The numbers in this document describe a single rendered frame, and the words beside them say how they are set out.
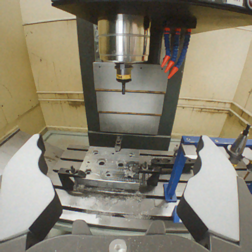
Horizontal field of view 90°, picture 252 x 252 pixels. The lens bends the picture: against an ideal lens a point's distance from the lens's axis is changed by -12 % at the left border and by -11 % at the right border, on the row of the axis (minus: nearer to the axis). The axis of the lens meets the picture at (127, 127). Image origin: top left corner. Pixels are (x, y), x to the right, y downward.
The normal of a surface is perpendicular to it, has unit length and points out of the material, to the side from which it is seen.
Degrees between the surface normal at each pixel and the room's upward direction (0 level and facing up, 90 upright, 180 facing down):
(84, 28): 90
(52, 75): 90
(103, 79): 91
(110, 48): 90
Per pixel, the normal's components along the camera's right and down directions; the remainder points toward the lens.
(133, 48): 0.35, 0.49
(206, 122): -0.07, 0.51
